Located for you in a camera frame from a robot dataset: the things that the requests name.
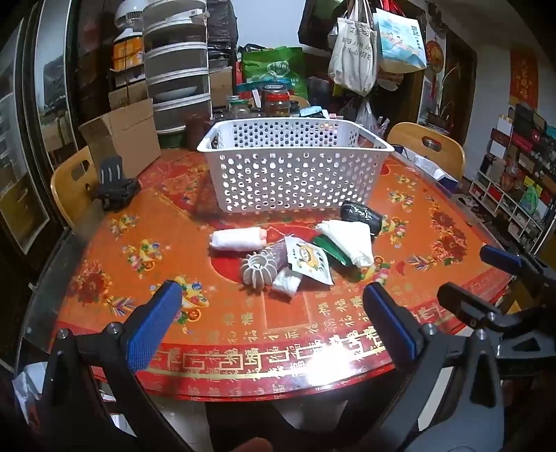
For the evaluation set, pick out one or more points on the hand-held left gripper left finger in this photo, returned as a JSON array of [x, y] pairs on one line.
[[152, 324]]

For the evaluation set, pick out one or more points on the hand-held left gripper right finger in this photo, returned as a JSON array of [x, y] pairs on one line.
[[388, 324]]

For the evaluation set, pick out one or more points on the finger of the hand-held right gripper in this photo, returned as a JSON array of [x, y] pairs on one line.
[[499, 257], [464, 304]]

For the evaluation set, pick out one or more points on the green packet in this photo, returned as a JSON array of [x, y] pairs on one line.
[[332, 250]]

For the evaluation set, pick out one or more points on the white cloth pouch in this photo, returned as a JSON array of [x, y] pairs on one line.
[[349, 239]]

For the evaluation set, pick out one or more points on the cartoon print snack packet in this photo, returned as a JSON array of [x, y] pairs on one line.
[[309, 260]]

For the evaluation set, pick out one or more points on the small white tissue packet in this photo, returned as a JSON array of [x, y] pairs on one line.
[[286, 282]]

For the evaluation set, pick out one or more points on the black packet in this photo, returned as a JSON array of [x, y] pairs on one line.
[[360, 216]]

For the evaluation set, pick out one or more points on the white cloth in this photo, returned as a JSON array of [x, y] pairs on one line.
[[234, 239]]

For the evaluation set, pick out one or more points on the grey pumpkin-shaped sponge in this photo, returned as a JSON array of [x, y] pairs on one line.
[[258, 271]]

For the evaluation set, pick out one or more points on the purple pouch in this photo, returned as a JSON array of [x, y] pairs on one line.
[[277, 254]]

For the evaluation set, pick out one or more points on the white perforated plastic basket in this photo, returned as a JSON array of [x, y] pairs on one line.
[[295, 174]]

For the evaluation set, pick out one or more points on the shelf of boxes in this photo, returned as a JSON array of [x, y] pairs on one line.
[[517, 169]]

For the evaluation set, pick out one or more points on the red floral tablecloth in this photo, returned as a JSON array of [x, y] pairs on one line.
[[182, 226]]

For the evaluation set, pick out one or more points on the papers on chair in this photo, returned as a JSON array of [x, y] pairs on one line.
[[432, 167]]

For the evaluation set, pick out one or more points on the black phone holder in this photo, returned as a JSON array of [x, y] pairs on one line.
[[114, 189]]

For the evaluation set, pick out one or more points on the wooden chair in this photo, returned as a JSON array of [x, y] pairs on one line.
[[415, 145], [71, 191]]

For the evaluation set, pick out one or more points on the open cardboard box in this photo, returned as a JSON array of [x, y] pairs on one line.
[[124, 139]]

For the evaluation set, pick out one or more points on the crumpled clear plastic bag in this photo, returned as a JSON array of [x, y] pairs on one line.
[[368, 117]]

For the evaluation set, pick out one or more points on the dark brown pot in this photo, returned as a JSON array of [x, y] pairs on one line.
[[198, 132]]

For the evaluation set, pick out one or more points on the red knot ornament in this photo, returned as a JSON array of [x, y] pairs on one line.
[[434, 56]]

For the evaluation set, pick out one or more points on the blue packet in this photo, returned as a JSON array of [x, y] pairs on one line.
[[312, 112]]

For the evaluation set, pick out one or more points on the dark framed glass door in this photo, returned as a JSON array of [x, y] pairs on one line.
[[34, 130]]

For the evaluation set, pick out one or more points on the flat cardboard box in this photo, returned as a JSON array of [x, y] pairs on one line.
[[128, 93]]

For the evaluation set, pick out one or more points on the small glass jar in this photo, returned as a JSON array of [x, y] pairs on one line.
[[239, 107]]

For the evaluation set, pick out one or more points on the blue illustrated tote bag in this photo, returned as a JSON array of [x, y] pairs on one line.
[[399, 41]]

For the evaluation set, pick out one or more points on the brown cardboard box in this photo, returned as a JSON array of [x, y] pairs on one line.
[[220, 87]]

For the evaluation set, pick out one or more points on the red-lid glass jar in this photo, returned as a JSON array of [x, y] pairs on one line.
[[276, 102]]

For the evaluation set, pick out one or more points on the beige canvas tote bag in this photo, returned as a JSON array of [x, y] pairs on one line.
[[352, 56]]

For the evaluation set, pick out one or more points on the tiered transparent storage rack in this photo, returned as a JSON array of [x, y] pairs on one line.
[[178, 65]]

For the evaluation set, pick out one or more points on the orange box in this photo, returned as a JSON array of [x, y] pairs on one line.
[[128, 54]]

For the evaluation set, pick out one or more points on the green shopping bag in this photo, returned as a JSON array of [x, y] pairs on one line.
[[273, 67]]

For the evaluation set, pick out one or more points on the black hanging bag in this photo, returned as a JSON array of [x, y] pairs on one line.
[[317, 26]]

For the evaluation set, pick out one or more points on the white small fan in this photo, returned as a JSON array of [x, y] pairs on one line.
[[129, 17]]

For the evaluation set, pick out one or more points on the black plastic-wrapped bundle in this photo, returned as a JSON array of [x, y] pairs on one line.
[[221, 21]]

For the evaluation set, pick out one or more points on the red wall banner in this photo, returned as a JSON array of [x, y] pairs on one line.
[[523, 78]]

